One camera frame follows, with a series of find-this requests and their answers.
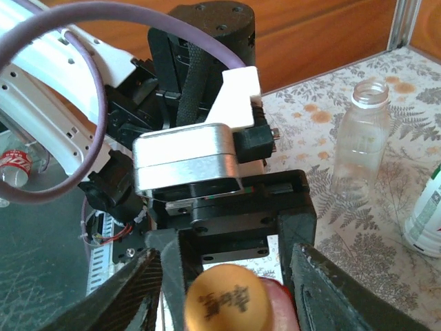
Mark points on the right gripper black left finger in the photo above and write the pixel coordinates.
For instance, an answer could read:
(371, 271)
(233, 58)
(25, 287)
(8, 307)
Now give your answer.
(127, 296)

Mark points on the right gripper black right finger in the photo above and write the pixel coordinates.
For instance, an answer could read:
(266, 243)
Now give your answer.
(330, 300)

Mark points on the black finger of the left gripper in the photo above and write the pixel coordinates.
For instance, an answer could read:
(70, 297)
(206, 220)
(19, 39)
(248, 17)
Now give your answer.
(299, 231)
(172, 276)

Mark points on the orange bottle cap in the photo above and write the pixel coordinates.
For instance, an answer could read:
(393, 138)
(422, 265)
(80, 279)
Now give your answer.
(227, 300)

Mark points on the clear glass cup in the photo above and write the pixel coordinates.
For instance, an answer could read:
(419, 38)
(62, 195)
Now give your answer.
(358, 155)

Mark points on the white bottle with green label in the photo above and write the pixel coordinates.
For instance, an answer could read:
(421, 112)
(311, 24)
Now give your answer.
(427, 220)

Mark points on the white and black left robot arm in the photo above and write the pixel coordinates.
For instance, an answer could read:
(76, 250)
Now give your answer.
(34, 103)

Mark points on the cola bottle with red label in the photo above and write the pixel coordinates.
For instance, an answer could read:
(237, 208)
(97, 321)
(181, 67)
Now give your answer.
(13, 165)

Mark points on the floral patterned tablecloth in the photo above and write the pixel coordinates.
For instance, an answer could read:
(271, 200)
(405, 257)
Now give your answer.
(361, 258)

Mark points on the grey metal sheet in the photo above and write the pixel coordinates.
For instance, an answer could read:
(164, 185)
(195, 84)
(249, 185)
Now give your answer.
(34, 258)

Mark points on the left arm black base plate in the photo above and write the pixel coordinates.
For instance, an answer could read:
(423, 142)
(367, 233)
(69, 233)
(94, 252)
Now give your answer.
(132, 253)

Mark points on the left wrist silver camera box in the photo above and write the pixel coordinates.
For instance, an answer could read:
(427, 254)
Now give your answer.
(186, 162)

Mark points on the aluminium frame post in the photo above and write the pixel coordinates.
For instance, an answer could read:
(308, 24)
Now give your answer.
(403, 24)

